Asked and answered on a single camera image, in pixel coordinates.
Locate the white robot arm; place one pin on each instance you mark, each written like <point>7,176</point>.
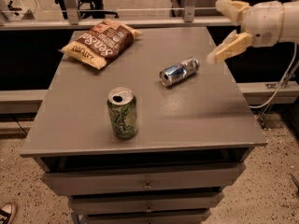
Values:
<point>290,24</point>

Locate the bottom grey drawer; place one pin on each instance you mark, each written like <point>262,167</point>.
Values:
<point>169,217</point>

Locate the black office chair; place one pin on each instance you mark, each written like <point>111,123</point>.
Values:
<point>90,0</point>

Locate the green soda can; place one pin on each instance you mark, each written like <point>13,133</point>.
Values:
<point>121,104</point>

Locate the black white sneaker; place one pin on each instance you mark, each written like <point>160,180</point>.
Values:
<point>7,213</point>

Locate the top grey drawer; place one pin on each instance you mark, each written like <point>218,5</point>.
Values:
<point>144,179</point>

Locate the silver blue redbull can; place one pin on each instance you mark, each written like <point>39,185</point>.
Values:
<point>178,72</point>

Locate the grey drawer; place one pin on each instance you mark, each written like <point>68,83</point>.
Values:
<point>146,203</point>
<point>169,217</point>
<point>144,179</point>

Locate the middle grey drawer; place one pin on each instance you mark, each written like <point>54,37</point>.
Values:
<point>146,203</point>

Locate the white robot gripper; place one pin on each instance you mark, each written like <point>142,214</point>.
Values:
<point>263,22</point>

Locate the brown yellow chip bag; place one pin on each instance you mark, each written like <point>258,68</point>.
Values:
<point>102,44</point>

